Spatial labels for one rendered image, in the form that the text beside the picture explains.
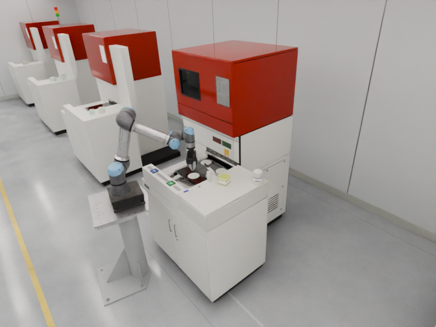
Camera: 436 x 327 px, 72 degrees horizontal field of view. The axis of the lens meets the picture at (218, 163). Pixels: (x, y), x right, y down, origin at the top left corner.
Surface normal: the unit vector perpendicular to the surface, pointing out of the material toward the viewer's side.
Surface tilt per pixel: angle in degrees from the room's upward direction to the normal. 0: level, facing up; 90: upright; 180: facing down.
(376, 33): 90
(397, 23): 90
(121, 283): 0
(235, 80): 90
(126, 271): 90
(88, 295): 0
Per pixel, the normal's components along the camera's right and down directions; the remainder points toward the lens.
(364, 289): -0.04, -0.87
